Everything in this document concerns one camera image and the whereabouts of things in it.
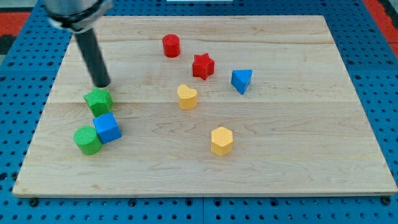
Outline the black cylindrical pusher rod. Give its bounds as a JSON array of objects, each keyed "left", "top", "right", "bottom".
[{"left": 75, "top": 29, "right": 111, "bottom": 88}]

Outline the wooden board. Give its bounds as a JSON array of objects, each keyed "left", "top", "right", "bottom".
[{"left": 12, "top": 16, "right": 397, "bottom": 198}]

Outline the green star block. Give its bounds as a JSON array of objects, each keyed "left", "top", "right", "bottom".
[{"left": 83, "top": 87, "right": 113, "bottom": 118}]

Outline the red cylinder block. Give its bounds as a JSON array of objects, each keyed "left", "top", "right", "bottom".
[{"left": 162, "top": 34, "right": 180, "bottom": 58}]

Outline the blue cube block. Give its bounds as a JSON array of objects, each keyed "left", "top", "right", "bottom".
[{"left": 93, "top": 113, "right": 122, "bottom": 144}]

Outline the green cylinder block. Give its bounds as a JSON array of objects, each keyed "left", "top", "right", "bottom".
[{"left": 73, "top": 126, "right": 103, "bottom": 155}]

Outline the yellow heart block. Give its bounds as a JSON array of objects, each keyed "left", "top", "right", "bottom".
[{"left": 177, "top": 85, "right": 198, "bottom": 110}]

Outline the red star block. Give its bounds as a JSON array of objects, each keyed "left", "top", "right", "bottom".
[{"left": 192, "top": 53, "right": 215, "bottom": 80}]

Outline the blue triangle block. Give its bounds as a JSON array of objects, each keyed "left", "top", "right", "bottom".
[{"left": 231, "top": 70, "right": 253, "bottom": 95}]

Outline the yellow hexagon block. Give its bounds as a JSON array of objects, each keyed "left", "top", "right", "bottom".
[{"left": 211, "top": 127, "right": 233, "bottom": 156}]

